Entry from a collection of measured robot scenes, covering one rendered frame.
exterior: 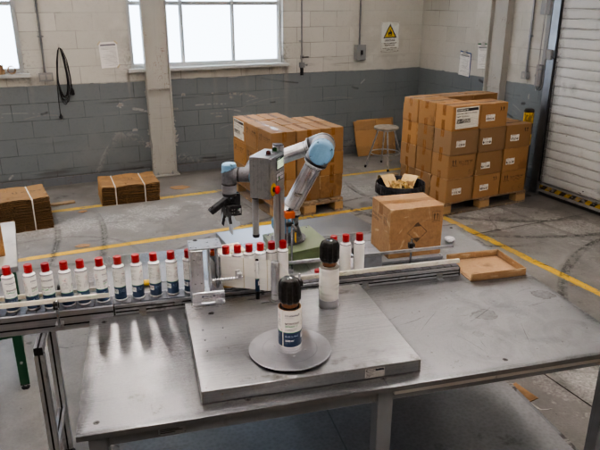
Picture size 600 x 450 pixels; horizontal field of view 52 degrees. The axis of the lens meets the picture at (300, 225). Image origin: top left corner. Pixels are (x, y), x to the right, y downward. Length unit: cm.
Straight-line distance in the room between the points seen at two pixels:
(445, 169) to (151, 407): 484
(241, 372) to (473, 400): 148
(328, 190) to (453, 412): 379
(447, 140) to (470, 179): 55
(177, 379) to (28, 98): 595
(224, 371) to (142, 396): 29
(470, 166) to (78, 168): 465
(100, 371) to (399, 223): 162
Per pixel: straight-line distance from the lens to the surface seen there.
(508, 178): 710
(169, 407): 220
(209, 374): 225
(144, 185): 711
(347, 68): 902
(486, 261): 338
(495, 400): 338
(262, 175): 271
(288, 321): 225
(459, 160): 655
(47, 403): 290
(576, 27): 733
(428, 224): 328
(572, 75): 733
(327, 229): 371
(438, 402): 330
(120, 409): 223
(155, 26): 799
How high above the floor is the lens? 211
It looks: 20 degrees down
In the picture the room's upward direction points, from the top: straight up
